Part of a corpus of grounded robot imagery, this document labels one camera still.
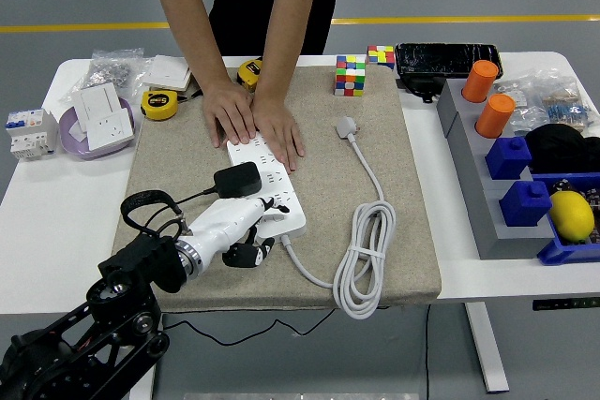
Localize person's left hand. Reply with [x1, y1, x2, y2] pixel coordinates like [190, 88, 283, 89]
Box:
[252, 93, 306, 172]

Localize person's right hand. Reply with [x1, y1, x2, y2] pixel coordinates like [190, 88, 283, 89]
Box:
[202, 80, 258, 149]

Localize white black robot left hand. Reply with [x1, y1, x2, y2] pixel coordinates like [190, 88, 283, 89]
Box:
[180, 196, 288, 275]

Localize thin black plug cord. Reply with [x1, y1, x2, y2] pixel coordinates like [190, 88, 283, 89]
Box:
[158, 186, 337, 348]

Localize white power strip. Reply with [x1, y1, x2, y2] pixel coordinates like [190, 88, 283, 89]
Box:
[226, 134, 308, 240]

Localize black plug adapter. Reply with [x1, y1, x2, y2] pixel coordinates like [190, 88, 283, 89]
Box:
[213, 161, 263, 198]

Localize dark circuit board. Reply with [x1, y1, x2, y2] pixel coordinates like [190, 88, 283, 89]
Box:
[578, 187, 600, 245]

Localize yellow black tape measure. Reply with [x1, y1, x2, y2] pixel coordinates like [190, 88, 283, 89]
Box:
[140, 89, 181, 121]
[236, 56, 266, 92]

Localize beige fabric mat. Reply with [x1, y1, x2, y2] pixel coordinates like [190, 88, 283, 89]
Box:
[112, 65, 444, 315]

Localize large colourful puzzle cube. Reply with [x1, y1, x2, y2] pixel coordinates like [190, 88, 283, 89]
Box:
[334, 53, 368, 97]

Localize small colourful puzzle cube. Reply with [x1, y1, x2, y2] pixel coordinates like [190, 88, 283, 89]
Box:
[367, 44, 398, 69]

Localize clear bag of screws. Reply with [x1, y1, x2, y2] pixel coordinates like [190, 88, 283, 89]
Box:
[69, 47, 154, 101]

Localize black small device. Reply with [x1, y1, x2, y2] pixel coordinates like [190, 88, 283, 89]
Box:
[397, 74, 446, 105]

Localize purple bowl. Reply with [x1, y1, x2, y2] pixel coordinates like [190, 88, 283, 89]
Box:
[58, 96, 143, 161]

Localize black wrapped box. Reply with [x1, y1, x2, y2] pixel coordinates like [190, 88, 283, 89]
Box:
[395, 42, 505, 81]

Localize white circuit breaker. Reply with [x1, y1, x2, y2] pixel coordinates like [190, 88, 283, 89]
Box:
[5, 108, 60, 161]

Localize orange cylinder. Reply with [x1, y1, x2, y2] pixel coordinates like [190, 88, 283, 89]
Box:
[461, 60, 501, 104]
[475, 94, 517, 140]

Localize grey block holder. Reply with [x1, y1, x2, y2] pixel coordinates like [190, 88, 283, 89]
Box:
[436, 77, 557, 260]

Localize blue block with knob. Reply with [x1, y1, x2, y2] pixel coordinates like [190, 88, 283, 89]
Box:
[485, 136, 534, 181]
[499, 180, 553, 229]

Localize clear bag of white parts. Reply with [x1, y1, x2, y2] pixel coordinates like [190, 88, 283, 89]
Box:
[494, 76, 548, 135]

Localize black cloth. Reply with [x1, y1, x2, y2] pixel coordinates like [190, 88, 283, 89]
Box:
[523, 123, 600, 175]

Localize clear bag of blue resistors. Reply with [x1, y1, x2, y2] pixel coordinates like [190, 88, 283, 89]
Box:
[533, 67, 600, 134]

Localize yellow lemon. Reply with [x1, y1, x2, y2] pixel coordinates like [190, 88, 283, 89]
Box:
[547, 191, 596, 244]

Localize blue plastic bin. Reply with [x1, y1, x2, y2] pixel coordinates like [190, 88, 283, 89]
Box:
[529, 172, 600, 266]

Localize black table control panel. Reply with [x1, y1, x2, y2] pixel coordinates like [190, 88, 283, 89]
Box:
[532, 297, 600, 312]

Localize white power strip cable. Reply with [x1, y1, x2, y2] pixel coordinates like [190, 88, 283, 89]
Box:
[279, 116, 399, 320]

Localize white flat switch plate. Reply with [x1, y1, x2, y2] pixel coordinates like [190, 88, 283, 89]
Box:
[140, 53, 194, 92]

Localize white wall socket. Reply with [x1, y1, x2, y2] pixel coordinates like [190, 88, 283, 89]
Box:
[85, 108, 137, 148]

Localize white switch panel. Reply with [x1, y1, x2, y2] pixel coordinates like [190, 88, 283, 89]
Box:
[70, 81, 124, 134]

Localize black hanging cable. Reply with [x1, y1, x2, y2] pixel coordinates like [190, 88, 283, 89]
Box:
[424, 304, 432, 400]

